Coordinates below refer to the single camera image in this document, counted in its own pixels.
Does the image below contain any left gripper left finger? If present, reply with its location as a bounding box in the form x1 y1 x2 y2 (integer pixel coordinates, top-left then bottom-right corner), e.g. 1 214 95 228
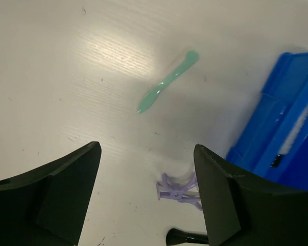
0 141 102 245

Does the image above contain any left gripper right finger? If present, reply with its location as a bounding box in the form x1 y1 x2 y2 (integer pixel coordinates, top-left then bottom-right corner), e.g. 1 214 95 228
194 144 308 245

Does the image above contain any purple eyelash curler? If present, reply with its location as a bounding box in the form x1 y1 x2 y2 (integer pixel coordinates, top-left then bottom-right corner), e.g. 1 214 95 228
156 172 203 211

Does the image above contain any green spatula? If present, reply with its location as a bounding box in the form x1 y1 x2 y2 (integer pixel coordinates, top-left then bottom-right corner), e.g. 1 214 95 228
137 50 199 114

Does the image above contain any black makeup brush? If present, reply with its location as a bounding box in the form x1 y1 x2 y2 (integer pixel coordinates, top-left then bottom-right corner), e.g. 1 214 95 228
165 228 209 246

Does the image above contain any blue compartment tray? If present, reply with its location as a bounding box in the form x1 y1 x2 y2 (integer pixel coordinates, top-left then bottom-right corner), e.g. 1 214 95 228
226 52 308 190

